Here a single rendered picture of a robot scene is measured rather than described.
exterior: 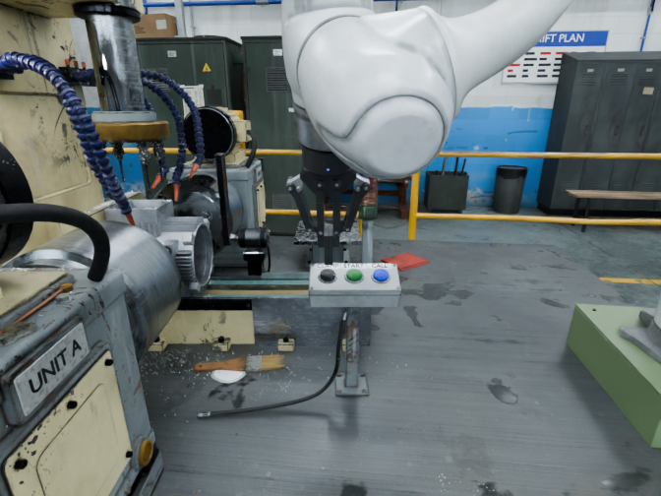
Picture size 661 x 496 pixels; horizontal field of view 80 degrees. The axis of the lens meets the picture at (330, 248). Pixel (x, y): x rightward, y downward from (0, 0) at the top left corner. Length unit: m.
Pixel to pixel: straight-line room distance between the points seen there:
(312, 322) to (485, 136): 5.23
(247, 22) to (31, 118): 5.17
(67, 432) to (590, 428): 0.84
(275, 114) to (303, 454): 3.51
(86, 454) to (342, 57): 0.49
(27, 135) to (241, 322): 0.62
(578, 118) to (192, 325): 5.38
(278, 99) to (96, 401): 3.62
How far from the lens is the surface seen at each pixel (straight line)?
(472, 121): 5.96
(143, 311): 0.70
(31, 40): 1.15
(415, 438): 0.81
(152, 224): 1.01
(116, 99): 1.00
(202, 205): 1.23
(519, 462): 0.83
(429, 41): 0.36
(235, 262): 1.51
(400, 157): 0.32
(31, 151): 1.10
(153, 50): 4.43
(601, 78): 5.96
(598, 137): 6.00
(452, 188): 5.52
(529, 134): 6.18
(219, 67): 4.17
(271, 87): 4.01
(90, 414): 0.56
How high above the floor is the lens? 1.37
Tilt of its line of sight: 20 degrees down
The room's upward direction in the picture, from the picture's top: straight up
